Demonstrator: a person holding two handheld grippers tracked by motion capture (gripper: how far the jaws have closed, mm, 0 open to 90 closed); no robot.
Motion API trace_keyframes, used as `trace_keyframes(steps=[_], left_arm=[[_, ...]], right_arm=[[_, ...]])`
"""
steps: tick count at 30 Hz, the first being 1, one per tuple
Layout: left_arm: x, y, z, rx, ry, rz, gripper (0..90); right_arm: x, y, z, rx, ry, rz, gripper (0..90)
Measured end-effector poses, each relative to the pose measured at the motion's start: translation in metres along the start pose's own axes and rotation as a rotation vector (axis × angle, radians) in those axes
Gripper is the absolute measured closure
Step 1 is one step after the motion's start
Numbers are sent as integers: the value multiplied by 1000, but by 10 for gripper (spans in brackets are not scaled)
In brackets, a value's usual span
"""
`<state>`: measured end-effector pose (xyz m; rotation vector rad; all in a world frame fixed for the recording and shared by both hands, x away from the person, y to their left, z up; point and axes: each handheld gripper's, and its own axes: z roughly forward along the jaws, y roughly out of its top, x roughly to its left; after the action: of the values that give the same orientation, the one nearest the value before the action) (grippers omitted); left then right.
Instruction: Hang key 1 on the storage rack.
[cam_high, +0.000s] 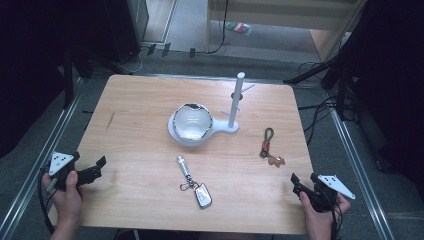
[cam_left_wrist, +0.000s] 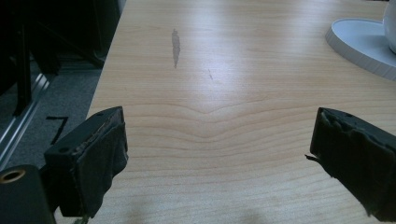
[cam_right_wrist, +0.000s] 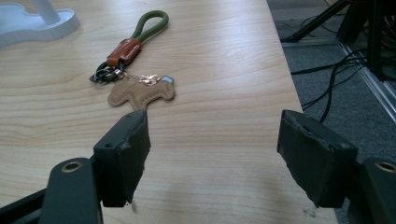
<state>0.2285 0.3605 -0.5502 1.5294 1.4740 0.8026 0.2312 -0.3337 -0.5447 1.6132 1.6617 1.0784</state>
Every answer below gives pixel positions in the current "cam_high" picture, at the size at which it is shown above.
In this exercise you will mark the person's left hand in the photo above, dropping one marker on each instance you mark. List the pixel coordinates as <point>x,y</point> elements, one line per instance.
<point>68,196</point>

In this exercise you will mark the metal floor rail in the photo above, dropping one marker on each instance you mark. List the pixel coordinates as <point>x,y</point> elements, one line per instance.
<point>361,176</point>
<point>40,160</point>

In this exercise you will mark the dark cabinet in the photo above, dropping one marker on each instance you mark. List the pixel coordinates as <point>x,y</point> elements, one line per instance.
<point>123,30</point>

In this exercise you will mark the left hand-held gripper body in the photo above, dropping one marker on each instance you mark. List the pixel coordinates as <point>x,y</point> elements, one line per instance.
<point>60,162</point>

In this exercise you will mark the white bowl with dark rim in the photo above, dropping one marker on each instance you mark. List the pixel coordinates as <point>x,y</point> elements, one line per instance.
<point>192,121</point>

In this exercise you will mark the black metal stand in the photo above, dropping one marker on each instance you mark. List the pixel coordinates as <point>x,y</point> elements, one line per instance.
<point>333,66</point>

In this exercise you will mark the small black floor block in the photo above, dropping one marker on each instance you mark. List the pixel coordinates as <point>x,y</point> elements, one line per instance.
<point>151,49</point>
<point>192,52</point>

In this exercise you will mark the light wooden furniture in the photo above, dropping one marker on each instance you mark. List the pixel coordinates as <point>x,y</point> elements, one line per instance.
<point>283,16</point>

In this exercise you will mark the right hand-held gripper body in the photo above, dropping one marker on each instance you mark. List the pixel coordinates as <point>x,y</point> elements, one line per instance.
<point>328,190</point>

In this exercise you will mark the white key stand with pegs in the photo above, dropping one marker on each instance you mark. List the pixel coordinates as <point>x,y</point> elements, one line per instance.
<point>235,100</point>

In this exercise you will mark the colourful packet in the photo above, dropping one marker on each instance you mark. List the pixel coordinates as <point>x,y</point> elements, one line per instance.
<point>238,27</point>

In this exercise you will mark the person's right hand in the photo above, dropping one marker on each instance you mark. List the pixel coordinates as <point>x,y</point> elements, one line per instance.
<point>316,216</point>

